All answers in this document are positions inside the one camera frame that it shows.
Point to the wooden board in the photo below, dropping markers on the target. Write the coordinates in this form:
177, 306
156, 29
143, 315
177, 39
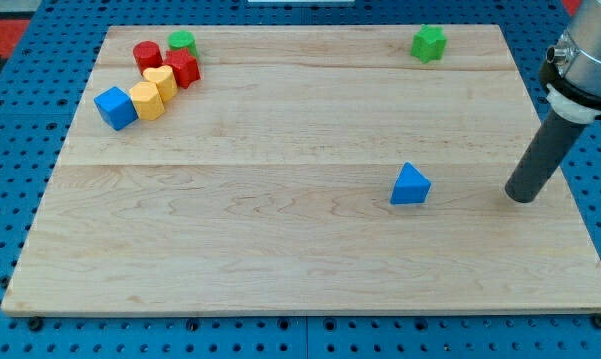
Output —
264, 188

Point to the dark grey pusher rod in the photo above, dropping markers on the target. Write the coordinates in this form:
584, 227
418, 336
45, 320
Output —
559, 131

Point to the blue triangle block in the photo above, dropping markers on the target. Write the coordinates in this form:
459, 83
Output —
410, 187

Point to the red cylinder block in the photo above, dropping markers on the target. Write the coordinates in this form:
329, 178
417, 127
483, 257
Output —
147, 54

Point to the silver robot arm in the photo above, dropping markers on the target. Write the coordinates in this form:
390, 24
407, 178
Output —
571, 72

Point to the yellow heart block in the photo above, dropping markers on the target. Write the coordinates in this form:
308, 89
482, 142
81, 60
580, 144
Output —
165, 80

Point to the red star block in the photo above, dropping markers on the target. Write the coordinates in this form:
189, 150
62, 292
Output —
184, 65

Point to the green cylinder block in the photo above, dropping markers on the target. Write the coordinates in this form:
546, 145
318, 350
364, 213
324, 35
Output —
182, 43

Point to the green star block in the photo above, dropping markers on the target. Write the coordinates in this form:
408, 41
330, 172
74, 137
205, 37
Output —
428, 43

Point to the yellow pentagon block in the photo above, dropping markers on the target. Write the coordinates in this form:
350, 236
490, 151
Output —
147, 100

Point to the blue cube block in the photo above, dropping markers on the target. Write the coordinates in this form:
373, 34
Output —
115, 108

